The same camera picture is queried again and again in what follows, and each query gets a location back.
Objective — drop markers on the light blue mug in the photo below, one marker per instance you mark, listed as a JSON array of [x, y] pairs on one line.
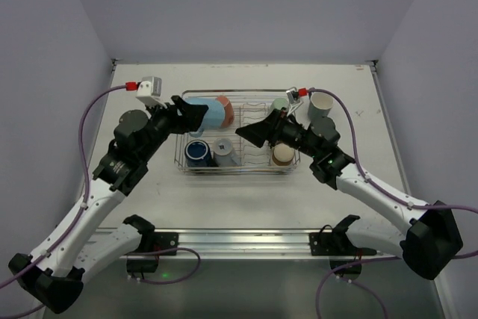
[[213, 118]]

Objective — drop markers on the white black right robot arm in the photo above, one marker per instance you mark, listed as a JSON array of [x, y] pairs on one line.
[[425, 236]]

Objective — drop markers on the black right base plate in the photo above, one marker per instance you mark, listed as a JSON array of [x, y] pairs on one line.
[[332, 241]]

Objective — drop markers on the dark blue mug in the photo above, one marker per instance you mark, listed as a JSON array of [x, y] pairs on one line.
[[198, 154]]

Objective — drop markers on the chrome wire dish rack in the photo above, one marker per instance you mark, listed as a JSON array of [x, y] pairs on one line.
[[250, 106]]

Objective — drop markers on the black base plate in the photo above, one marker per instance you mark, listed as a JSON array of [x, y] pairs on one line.
[[164, 244], [332, 241]]

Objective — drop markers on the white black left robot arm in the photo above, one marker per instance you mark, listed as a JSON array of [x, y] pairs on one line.
[[53, 272]]

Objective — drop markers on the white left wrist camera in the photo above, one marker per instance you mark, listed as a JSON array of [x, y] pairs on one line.
[[149, 92]]

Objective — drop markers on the right controller box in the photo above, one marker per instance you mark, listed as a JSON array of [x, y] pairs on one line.
[[348, 271]]

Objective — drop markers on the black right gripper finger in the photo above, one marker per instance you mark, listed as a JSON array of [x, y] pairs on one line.
[[262, 129], [259, 139]]

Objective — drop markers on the aluminium mounting rail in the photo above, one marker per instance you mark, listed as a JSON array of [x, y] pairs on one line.
[[252, 244]]

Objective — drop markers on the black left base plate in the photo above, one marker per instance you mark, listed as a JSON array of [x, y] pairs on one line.
[[164, 244]]

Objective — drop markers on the mint green cup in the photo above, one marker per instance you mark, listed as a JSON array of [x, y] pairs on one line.
[[280, 104]]

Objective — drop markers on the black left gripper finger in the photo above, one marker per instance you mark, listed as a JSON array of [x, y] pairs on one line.
[[186, 109], [191, 121]]

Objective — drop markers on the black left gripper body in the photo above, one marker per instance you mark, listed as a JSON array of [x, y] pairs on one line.
[[178, 114]]

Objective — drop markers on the left controller box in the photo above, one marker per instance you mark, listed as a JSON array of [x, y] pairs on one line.
[[141, 266]]

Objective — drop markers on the pale blue grey cup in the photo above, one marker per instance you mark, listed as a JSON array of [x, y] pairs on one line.
[[224, 153]]

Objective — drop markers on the controller box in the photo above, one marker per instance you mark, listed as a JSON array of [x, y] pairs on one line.
[[141, 266], [348, 271]]

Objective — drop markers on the pink dotted mug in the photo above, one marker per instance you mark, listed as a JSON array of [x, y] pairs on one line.
[[228, 109]]

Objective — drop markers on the dark teal grey mug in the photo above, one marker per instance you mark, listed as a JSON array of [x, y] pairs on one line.
[[320, 104]]

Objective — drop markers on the cream brown cup front right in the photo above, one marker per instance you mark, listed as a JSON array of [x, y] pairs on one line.
[[282, 155]]

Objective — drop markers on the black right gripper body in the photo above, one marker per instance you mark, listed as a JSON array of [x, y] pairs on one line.
[[276, 128]]

